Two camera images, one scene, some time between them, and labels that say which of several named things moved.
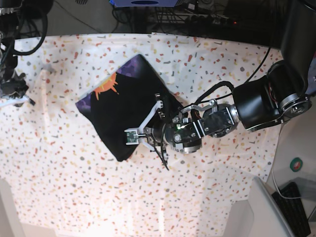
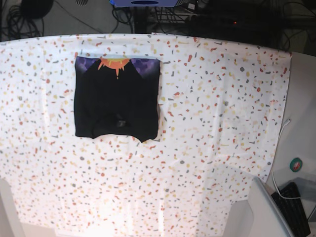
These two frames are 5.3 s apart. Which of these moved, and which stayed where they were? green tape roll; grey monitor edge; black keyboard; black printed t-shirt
Moved: black printed t-shirt
Stayed: green tape roll; black keyboard; grey monitor edge
